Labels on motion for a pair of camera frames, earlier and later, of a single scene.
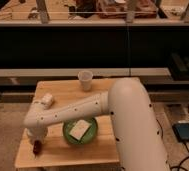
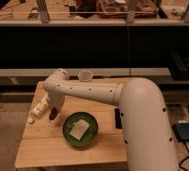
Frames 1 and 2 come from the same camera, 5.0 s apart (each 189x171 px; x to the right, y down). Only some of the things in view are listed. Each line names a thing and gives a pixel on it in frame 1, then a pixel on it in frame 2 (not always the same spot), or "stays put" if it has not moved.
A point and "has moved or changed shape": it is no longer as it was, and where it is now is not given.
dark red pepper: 37,147 has moved or changed shape
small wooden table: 55,150 stays put
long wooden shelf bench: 28,77 stays put
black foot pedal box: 185,131 stays put
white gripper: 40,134 to 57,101
